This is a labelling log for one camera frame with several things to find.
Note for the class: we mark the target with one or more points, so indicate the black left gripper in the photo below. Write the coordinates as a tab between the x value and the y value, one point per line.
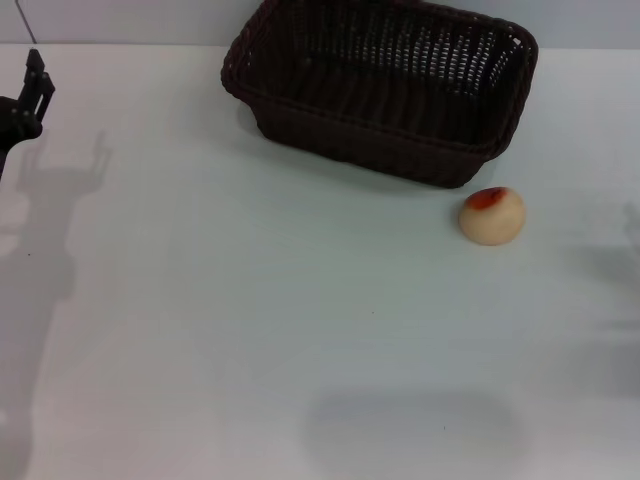
12	122

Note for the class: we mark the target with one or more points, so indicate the dark brown woven basket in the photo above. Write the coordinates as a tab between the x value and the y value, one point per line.
380	110

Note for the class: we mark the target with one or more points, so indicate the cream bun with red top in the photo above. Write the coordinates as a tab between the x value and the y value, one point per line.
492	222

